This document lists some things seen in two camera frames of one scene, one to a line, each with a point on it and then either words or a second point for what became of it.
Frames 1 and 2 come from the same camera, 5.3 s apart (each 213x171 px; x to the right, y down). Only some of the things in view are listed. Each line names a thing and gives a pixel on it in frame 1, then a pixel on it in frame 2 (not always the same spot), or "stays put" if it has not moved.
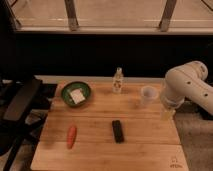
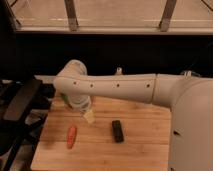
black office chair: [24, 107] stays put
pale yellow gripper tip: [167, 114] -> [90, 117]
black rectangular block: [118, 132] stays put
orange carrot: [71, 136] stays put
